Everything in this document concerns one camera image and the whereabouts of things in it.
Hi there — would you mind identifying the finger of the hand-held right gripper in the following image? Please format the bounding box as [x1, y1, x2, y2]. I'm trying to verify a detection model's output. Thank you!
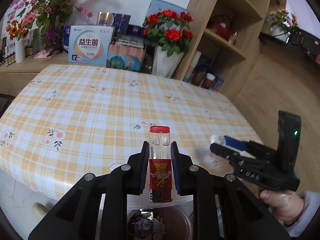
[209, 143, 253, 165]
[224, 135, 263, 153]

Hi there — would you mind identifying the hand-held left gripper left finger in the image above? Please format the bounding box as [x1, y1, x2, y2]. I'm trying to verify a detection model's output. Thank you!
[28, 141, 150, 240]

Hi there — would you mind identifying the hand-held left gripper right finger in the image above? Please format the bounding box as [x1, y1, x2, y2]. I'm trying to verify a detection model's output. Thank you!
[170, 141, 292, 240]

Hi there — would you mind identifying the clear plastic wrap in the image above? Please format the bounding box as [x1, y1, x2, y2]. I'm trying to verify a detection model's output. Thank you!
[209, 133, 227, 145]

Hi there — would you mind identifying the red lighter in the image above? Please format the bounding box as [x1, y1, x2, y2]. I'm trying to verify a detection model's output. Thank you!
[148, 125, 173, 203]

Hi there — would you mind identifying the brown round trash bin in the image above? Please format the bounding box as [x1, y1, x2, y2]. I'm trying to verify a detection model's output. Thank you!
[127, 204, 194, 240]

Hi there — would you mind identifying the person's right forearm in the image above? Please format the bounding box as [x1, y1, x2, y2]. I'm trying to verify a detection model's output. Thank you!
[282, 191, 320, 238]

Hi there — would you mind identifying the person's right hand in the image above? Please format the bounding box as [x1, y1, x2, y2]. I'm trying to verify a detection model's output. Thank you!
[259, 189, 304, 227]

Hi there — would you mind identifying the red paper cup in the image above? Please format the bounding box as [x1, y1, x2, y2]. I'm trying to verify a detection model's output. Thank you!
[202, 73, 215, 89]

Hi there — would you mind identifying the plaid floral tablecloth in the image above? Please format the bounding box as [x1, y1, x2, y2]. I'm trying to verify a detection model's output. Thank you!
[0, 64, 263, 205]

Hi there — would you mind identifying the brown cup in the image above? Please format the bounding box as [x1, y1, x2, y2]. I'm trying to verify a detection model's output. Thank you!
[192, 71, 206, 87]

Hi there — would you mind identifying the dark blue shelf box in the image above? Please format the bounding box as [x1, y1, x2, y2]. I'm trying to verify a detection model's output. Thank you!
[197, 55, 213, 74]

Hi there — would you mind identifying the stack of pastel cups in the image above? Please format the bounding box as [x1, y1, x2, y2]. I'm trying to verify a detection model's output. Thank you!
[183, 50, 202, 82]

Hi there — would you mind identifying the white faceted vase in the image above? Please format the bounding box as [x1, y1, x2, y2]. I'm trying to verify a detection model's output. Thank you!
[152, 45, 185, 78]

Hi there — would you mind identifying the orange teal tissue pack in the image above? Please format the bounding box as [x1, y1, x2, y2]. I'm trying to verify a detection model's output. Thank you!
[107, 42, 147, 72]

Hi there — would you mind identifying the red basket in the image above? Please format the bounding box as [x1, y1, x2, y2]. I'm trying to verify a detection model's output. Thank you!
[209, 15, 233, 40]

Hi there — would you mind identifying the white plant pot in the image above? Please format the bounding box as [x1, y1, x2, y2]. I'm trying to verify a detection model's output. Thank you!
[271, 26, 292, 42]

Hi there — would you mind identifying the black equipment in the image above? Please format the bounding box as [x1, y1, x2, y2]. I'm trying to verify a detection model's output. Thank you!
[259, 27, 320, 64]

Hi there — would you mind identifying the black printed box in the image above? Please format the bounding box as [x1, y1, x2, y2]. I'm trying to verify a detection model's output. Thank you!
[115, 32, 145, 48]

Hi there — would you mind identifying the red rose bouquet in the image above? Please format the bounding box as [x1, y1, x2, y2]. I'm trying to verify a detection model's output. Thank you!
[142, 9, 194, 57]

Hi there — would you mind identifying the wooden shelf unit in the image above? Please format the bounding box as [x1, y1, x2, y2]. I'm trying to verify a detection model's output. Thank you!
[172, 0, 274, 100]

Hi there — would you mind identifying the large blue white box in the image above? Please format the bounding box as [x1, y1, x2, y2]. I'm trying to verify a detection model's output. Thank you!
[68, 25, 114, 67]

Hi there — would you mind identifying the peach rose plant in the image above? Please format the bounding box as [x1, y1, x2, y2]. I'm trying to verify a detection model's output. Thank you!
[269, 9, 299, 29]

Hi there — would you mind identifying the dark blue small box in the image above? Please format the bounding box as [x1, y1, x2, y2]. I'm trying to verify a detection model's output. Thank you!
[127, 24, 143, 37]

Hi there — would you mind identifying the dark starry box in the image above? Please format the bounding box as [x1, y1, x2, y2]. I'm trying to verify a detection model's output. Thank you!
[111, 13, 132, 34]

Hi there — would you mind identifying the black mini tripod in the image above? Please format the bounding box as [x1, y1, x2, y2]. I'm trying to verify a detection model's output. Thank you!
[46, 44, 64, 57]

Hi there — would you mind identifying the low wooden sideboard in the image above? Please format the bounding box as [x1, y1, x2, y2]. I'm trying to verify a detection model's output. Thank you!
[0, 51, 70, 98]

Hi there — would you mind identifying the blue white carton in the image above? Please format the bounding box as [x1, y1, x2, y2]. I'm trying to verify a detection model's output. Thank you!
[64, 25, 72, 53]

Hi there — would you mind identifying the pink cloth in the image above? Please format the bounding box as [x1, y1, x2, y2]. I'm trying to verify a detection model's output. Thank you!
[34, 50, 54, 60]

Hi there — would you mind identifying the silver gold box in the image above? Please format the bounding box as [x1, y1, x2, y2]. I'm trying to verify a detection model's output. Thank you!
[97, 11, 114, 28]

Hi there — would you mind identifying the black hard case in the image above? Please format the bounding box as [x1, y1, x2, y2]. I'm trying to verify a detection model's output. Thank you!
[0, 94, 13, 115]

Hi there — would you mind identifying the tall light blue box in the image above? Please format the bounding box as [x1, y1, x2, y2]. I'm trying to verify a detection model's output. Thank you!
[147, 0, 189, 20]

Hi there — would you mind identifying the purple flower bunch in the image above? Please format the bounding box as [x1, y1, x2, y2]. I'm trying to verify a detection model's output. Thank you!
[41, 29, 62, 48]

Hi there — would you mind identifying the white ribbed vase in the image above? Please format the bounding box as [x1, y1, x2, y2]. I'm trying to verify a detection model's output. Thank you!
[15, 39, 26, 64]

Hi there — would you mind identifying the row of small amber bottles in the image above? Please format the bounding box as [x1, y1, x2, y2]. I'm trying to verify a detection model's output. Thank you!
[4, 51, 16, 67]

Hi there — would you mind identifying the orange flower bunch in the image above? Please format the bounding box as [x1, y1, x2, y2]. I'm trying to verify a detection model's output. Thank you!
[5, 20, 29, 40]

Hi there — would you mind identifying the pink blossom arrangement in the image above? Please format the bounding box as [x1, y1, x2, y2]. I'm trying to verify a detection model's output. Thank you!
[6, 0, 98, 50]

